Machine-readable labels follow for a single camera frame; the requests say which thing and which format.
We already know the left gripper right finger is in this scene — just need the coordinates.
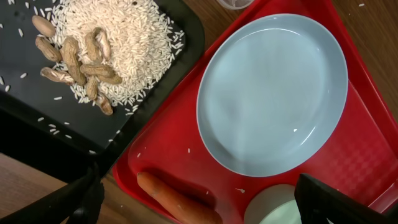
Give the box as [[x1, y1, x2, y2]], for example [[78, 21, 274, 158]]
[[294, 174, 397, 224]]

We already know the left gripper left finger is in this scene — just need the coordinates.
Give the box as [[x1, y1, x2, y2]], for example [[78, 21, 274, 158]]
[[1, 163, 104, 224]]

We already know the light green bowl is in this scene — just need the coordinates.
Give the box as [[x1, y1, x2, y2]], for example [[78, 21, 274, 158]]
[[244, 184, 302, 224]]

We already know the light blue plate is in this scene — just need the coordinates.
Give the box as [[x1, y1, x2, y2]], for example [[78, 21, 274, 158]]
[[197, 14, 349, 177]]

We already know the black tray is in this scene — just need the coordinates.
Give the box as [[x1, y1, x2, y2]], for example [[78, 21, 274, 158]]
[[1, 1, 205, 182]]

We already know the orange carrot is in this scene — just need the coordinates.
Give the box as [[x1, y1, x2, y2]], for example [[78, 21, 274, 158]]
[[137, 172, 223, 224]]

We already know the red serving tray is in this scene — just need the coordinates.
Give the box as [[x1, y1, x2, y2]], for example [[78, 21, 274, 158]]
[[113, 1, 397, 223]]

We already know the food scraps pile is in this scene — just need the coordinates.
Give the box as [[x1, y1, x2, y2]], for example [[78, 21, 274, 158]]
[[32, 1, 184, 116]]

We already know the clear plastic bin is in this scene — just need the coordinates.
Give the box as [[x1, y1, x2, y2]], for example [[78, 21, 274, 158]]
[[217, 0, 254, 10]]

